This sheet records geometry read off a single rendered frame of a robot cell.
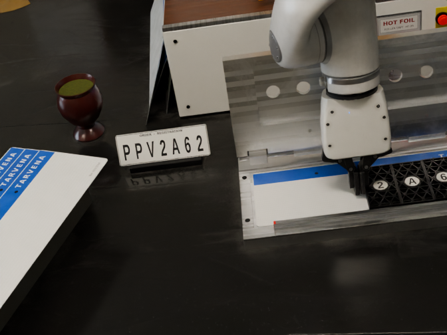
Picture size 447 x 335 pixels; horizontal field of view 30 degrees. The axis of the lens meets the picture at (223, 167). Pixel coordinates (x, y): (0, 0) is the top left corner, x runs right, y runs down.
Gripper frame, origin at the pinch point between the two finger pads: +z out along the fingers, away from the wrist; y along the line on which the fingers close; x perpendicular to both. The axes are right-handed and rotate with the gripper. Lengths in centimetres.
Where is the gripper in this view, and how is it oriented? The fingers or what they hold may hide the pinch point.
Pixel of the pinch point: (358, 179)
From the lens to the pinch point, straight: 131.0
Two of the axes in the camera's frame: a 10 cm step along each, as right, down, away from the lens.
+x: 0.0, -4.5, 8.9
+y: 9.9, -1.2, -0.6
